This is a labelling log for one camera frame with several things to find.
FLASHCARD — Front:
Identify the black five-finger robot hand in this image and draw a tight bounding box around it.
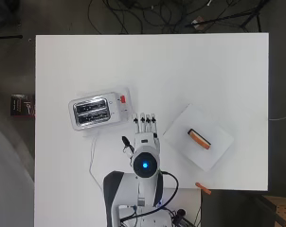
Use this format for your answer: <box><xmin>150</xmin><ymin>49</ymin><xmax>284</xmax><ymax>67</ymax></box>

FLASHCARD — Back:
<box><xmin>132</xmin><ymin>112</ymin><xmax>161</xmax><ymax>156</ymax></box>

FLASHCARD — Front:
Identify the orange bread slice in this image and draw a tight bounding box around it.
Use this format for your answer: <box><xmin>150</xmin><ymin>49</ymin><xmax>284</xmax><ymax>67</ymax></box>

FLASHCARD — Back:
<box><xmin>188</xmin><ymin>130</ymin><xmax>211</xmax><ymax>150</ymax></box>

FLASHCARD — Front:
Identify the steel toaster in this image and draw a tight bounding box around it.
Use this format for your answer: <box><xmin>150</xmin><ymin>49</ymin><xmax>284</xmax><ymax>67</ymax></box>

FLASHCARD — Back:
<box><xmin>67</xmin><ymin>91</ymin><xmax>127</xmax><ymax>131</ymax></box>

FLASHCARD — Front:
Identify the orange clamp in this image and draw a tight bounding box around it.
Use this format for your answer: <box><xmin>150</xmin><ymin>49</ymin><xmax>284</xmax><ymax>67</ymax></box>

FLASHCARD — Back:
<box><xmin>194</xmin><ymin>182</ymin><xmax>213</xmax><ymax>196</ymax></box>

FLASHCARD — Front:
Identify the brown cardboard piece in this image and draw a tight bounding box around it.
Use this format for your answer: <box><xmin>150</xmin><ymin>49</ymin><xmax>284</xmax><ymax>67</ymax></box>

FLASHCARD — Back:
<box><xmin>191</xmin><ymin>16</ymin><xmax>209</xmax><ymax>31</ymax></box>

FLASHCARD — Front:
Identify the dark red box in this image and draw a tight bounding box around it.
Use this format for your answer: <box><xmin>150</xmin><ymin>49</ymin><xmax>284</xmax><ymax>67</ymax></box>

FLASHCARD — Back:
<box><xmin>9</xmin><ymin>93</ymin><xmax>36</xmax><ymax>118</ymax></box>

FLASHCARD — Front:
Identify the black tripod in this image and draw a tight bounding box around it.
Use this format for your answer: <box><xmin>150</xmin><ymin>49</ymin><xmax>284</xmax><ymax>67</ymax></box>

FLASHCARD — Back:
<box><xmin>184</xmin><ymin>0</ymin><xmax>274</xmax><ymax>33</ymax></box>

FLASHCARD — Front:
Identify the wooden box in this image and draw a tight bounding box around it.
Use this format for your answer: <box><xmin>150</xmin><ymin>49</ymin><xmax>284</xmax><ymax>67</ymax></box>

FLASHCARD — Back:
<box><xmin>261</xmin><ymin>194</ymin><xmax>286</xmax><ymax>227</ymax></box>

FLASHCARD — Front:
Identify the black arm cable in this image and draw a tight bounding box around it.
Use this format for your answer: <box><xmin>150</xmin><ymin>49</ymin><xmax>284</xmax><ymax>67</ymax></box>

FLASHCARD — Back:
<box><xmin>118</xmin><ymin>169</ymin><xmax>180</xmax><ymax>223</ymax></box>

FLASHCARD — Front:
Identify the white toaster cable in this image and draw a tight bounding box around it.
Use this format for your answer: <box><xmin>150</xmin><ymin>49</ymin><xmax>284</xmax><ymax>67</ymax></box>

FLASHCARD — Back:
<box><xmin>88</xmin><ymin>131</ymin><xmax>104</xmax><ymax>192</ymax></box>

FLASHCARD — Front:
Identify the black floor cable tangle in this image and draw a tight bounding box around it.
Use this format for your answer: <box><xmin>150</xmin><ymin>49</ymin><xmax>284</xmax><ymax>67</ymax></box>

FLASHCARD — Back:
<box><xmin>86</xmin><ymin>0</ymin><xmax>215</xmax><ymax>35</ymax></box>

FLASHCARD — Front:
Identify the thin white cable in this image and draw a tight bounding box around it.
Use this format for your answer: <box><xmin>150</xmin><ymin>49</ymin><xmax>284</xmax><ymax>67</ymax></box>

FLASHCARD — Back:
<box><xmin>269</xmin><ymin>114</ymin><xmax>286</xmax><ymax>122</ymax></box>

